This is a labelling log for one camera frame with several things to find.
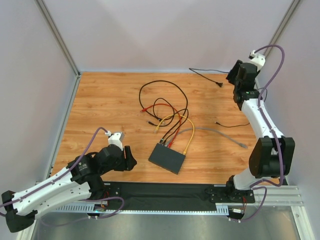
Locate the grey slotted cable duct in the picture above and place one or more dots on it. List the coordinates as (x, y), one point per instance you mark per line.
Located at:
(95, 208)

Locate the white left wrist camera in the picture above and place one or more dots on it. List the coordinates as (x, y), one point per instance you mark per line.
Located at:
(116, 139)

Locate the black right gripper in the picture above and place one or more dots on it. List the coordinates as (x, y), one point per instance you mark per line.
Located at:
(240, 74)

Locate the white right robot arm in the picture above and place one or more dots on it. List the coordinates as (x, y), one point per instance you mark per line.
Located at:
(272, 155)

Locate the black cable teal plug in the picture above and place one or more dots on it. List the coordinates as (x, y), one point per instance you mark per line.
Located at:
(182, 114)

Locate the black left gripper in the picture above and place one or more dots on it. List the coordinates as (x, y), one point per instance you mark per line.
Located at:
(126, 158)

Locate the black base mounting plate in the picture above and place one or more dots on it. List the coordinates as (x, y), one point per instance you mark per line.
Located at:
(153, 202)

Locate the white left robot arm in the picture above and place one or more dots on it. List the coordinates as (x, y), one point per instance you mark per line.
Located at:
(80, 180)

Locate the black network switch box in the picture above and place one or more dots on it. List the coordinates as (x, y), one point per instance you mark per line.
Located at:
(167, 158)

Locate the aluminium front frame rail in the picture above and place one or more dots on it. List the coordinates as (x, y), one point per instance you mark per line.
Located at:
(275, 197)

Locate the aluminium left frame post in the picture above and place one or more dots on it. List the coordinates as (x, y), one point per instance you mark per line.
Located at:
(57, 35)

